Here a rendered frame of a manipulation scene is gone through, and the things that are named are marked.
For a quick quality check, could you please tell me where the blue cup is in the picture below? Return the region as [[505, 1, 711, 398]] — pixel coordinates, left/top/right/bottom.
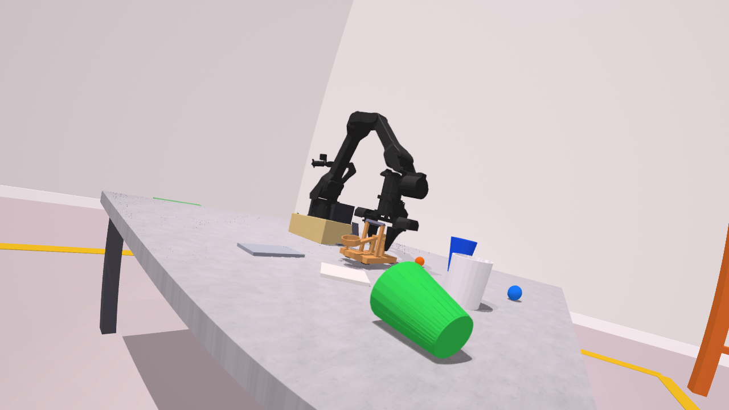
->
[[448, 236, 477, 271]]

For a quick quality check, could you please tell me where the green plastic cup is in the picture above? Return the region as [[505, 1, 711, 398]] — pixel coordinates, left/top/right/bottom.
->
[[370, 261, 473, 359]]

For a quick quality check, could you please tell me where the blue ball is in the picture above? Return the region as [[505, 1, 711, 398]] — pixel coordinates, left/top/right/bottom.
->
[[507, 285, 522, 301]]

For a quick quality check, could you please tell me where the white cup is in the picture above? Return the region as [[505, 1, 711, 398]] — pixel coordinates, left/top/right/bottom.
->
[[444, 253, 493, 310]]

